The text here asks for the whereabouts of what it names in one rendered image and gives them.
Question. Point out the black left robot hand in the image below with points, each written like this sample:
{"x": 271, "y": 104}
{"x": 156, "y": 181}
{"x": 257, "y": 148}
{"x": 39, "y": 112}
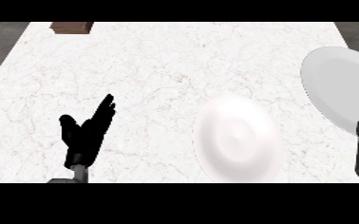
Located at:
{"x": 86, "y": 134}

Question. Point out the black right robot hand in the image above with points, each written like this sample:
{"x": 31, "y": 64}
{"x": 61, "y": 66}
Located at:
{"x": 356, "y": 153}

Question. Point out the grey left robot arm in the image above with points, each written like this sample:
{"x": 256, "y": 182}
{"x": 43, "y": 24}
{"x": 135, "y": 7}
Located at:
{"x": 80, "y": 174}

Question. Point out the grey round plate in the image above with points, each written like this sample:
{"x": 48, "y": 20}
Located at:
{"x": 337, "y": 88}

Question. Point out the white round plate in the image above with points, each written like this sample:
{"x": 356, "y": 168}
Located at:
{"x": 238, "y": 140}

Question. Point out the brown wooden block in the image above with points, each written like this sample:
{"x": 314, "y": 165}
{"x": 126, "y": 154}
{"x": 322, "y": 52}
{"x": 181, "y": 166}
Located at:
{"x": 71, "y": 27}

